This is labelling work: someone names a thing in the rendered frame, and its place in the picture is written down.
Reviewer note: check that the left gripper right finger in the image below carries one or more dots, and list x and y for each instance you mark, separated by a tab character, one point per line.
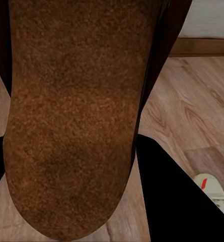
177	209

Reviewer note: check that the door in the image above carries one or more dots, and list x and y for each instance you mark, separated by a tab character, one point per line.
202	34

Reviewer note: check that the sandal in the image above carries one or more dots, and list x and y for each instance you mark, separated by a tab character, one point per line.
79	73

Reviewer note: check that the gym shoe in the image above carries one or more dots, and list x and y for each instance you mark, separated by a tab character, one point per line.
209	184

